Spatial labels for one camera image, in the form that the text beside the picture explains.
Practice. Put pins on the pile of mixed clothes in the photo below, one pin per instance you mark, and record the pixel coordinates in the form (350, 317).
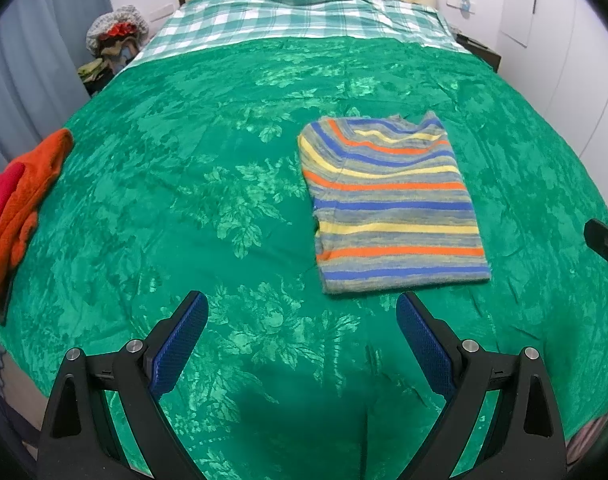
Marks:
(116, 35)

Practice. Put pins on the orange cloth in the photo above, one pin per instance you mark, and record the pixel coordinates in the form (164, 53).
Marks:
(31, 195)

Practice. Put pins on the white wardrobe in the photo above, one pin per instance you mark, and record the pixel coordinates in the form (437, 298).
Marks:
(558, 35)

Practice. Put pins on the white wall socket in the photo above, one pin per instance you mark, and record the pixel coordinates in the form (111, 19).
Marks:
(462, 2)

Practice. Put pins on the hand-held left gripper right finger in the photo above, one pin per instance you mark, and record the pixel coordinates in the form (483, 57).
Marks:
(426, 342)

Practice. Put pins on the grey curtain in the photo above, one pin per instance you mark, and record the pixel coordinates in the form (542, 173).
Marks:
(34, 50)

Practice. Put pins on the green white checkered blanket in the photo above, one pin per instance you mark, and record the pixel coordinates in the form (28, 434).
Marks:
(294, 17)

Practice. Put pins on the green floral bedspread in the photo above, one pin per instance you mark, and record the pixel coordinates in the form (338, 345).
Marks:
(184, 185)

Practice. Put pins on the striped knit sweater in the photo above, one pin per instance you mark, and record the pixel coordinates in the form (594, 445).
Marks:
(393, 205)

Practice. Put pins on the dark wooden nightstand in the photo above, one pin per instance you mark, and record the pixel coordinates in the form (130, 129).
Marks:
(481, 50)

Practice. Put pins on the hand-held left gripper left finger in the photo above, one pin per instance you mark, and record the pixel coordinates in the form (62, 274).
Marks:
(181, 342)

